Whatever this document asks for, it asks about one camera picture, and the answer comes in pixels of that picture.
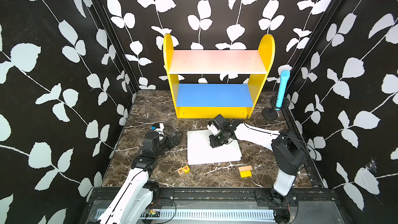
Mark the black front rail with cable tray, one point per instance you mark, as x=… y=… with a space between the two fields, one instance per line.
x=153 y=204

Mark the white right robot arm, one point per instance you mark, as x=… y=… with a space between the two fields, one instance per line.
x=289 y=152

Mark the yellow flat block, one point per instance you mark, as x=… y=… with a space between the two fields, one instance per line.
x=245 y=174

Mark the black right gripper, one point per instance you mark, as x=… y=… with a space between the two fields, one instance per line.
x=213 y=143

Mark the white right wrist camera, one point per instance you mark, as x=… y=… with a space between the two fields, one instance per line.
x=218 y=124

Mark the wooden letter cube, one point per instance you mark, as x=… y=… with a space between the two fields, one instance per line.
x=180 y=171

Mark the wooden flat block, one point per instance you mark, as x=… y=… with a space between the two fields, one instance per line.
x=245 y=168

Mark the silver laptop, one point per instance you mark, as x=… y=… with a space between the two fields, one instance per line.
x=199 y=150

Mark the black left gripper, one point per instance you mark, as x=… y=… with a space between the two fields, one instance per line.
x=172 y=144

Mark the yellow shelf with blue board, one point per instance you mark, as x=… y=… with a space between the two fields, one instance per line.
x=232 y=101

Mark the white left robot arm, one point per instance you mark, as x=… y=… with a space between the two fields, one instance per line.
x=136 y=180

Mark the cyan tube on black stand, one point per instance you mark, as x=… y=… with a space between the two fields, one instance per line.
x=278 y=102

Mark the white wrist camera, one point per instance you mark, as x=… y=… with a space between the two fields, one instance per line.
x=218 y=124
x=157 y=127

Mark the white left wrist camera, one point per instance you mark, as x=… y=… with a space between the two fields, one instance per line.
x=157 y=127

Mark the yellow number cube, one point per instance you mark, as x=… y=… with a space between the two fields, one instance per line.
x=186 y=169

